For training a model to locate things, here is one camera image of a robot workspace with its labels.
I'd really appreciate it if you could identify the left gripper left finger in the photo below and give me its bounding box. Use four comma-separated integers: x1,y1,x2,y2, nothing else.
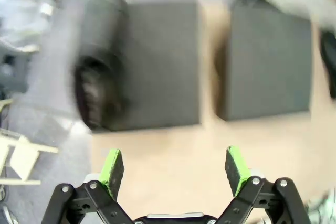
39,149,134,224

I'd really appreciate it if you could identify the black leather loafer shoe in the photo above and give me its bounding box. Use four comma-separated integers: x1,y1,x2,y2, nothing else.
319,29,336,99
72,0,130,133

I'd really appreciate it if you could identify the black metal shoe stand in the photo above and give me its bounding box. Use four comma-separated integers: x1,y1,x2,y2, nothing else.
217,3,313,122
91,0,201,132

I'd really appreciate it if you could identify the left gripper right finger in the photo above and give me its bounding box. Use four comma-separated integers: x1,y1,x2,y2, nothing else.
214,145,312,224

